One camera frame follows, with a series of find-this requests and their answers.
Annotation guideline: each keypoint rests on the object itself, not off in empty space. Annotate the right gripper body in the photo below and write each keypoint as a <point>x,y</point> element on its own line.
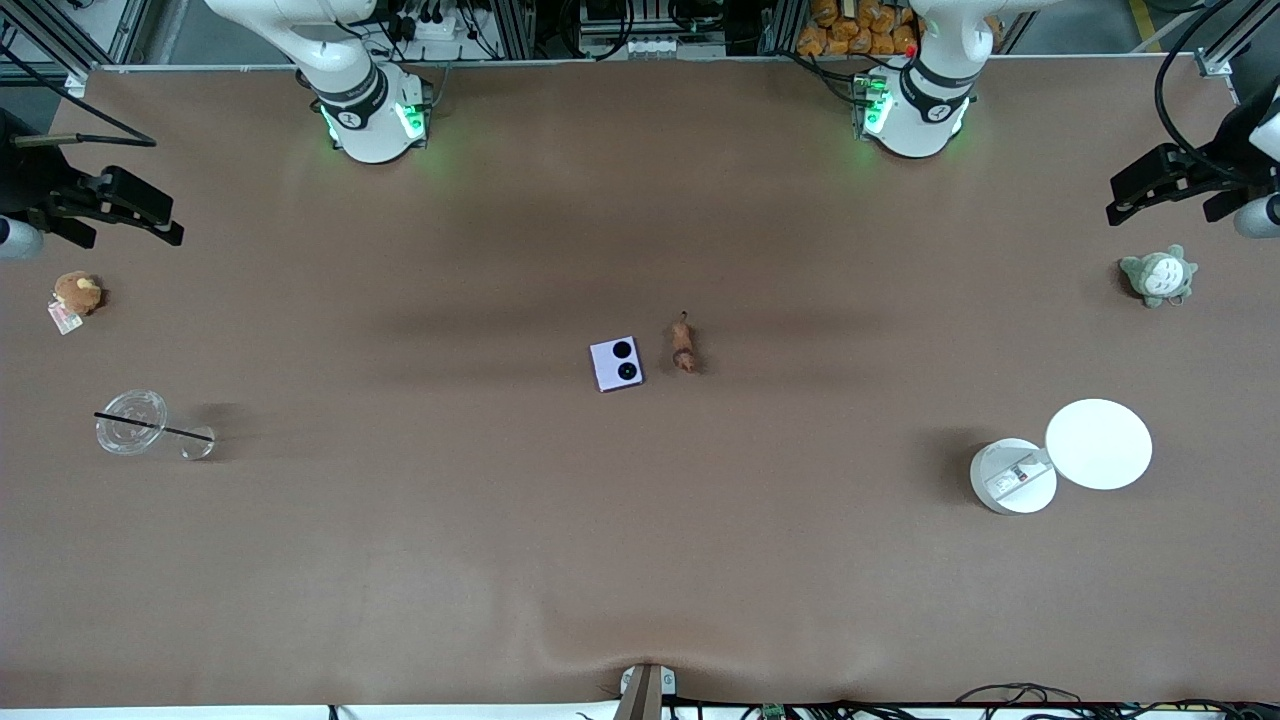
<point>30,185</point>

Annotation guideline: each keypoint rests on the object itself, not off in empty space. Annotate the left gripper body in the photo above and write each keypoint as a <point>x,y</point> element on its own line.
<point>1214,171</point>

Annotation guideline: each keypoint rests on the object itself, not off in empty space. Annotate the brown lion statue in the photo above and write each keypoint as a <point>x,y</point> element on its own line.
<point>684,346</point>

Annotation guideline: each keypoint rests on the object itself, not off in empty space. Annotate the white box with black dots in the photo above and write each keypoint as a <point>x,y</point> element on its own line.
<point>617,364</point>

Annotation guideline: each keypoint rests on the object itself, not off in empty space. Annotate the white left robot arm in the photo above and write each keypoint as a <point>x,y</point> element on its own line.
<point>915,115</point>

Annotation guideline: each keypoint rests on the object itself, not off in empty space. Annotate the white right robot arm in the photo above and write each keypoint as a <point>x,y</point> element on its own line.
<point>365,110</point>

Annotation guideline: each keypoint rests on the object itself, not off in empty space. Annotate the grey totoro plush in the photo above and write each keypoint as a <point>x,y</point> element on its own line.
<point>1158,276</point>

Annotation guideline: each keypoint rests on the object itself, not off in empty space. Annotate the brown plush toy with tag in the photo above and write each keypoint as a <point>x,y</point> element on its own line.
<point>77,292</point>

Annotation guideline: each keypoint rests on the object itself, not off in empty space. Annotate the black straw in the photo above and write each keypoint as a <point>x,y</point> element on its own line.
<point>150,426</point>

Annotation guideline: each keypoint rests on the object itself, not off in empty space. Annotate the clear plastic cup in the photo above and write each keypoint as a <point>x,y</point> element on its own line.
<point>128,425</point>

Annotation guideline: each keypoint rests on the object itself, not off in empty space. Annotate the white round lid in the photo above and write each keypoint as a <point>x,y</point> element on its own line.
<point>1098,444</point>

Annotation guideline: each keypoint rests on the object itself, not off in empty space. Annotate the printed card in container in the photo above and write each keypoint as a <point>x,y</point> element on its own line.
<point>1014,478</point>

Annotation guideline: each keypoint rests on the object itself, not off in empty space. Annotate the white round container base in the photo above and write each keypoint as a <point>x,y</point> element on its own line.
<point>1000,490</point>

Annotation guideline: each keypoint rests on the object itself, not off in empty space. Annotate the white power strip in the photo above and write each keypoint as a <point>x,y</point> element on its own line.
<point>437,25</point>

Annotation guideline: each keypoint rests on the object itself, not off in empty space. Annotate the white equipment box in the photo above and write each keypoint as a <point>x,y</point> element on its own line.
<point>650,30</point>

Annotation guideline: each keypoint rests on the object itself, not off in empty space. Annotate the aluminium frame rail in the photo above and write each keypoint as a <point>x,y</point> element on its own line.
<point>75,35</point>

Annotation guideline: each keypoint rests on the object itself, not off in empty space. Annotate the grey camera stand post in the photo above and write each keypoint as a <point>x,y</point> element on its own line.
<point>645,692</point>

